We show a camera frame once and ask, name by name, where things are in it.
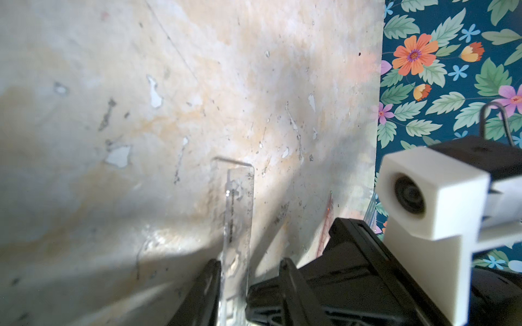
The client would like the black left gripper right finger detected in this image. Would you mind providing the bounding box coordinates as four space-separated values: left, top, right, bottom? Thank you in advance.
278 258 333 326

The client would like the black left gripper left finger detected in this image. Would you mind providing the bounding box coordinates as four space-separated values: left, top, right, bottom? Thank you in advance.
167 259 222 326

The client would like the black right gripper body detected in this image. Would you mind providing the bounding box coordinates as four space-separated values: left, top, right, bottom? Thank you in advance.
246 218 521 325

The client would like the small pink triangle ruler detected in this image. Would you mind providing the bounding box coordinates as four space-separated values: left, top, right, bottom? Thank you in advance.
316 192 334 258

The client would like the clear short ruler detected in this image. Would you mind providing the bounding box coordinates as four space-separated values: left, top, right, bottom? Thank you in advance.
213 158 255 325

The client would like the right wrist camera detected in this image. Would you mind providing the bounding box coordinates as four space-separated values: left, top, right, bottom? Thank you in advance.
376 136 521 325

